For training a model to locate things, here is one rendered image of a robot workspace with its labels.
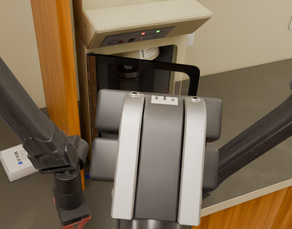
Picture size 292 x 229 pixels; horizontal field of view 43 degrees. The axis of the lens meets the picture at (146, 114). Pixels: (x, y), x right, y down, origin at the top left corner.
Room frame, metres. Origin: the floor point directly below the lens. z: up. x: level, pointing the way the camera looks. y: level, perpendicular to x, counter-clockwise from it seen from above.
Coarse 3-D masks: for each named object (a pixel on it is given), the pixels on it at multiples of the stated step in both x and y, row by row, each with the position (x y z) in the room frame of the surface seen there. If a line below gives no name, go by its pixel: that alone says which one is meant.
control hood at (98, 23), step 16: (176, 0) 1.00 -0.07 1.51; (192, 0) 1.00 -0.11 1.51; (96, 16) 0.86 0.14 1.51; (112, 16) 0.86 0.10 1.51; (128, 16) 0.87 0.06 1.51; (144, 16) 0.87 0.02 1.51; (160, 16) 0.88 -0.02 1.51; (176, 16) 0.89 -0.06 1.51; (192, 16) 0.90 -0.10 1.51; (208, 16) 0.92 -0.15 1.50; (96, 32) 0.79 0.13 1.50; (112, 32) 0.82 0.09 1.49; (128, 32) 0.85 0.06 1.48; (176, 32) 0.95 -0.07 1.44; (192, 32) 0.99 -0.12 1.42
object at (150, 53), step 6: (150, 48) 1.01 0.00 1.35; (156, 48) 1.04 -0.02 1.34; (114, 54) 0.99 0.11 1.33; (120, 54) 0.99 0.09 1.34; (126, 54) 0.98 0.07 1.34; (132, 54) 0.98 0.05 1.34; (138, 54) 0.98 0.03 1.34; (144, 54) 0.99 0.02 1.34; (150, 54) 1.00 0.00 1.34; (156, 54) 1.03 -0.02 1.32
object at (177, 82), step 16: (96, 64) 0.88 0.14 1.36; (112, 64) 0.87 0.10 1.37; (128, 64) 0.87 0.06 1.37; (144, 64) 0.86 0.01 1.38; (160, 64) 0.86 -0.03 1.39; (176, 64) 0.86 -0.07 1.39; (96, 80) 0.88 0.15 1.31; (112, 80) 0.87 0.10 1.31; (128, 80) 0.87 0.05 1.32; (144, 80) 0.86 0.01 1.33; (160, 80) 0.86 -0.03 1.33; (176, 80) 0.85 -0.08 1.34; (192, 80) 0.85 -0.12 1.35
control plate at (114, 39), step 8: (136, 32) 0.86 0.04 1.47; (144, 32) 0.88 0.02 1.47; (152, 32) 0.89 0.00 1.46; (160, 32) 0.91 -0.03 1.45; (168, 32) 0.93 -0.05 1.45; (104, 40) 0.84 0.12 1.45; (112, 40) 0.86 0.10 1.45; (120, 40) 0.88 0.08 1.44; (128, 40) 0.90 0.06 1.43; (136, 40) 0.91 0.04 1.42
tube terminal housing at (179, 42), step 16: (80, 0) 0.90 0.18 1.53; (96, 0) 0.91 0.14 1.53; (112, 0) 0.93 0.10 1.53; (128, 0) 0.94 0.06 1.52; (144, 0) 0.96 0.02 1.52; (160, 0) 0.98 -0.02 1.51; (80, 16) 0.92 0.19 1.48; (80, 32) 0.93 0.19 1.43; (80, 48) 0.94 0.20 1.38; (96, 48) 0.91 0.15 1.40; (112, 48) 0.93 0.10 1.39; (128, 48) 0.95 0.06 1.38; (144, 48) 0.97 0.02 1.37; (176, 48) 1.04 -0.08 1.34; (80, 64) 0.95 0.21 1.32; (80, 80) 0.97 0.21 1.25; (80, 96) 0.98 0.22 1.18
